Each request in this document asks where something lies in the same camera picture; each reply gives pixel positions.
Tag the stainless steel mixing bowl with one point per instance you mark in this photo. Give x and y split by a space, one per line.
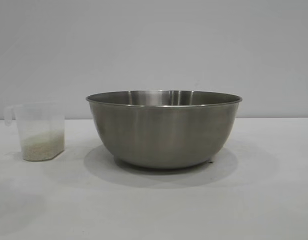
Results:
164 135

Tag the clear plastic measuring cup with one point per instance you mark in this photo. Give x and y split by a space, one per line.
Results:
41 120

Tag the white rice grains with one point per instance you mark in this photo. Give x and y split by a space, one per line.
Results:
42 147

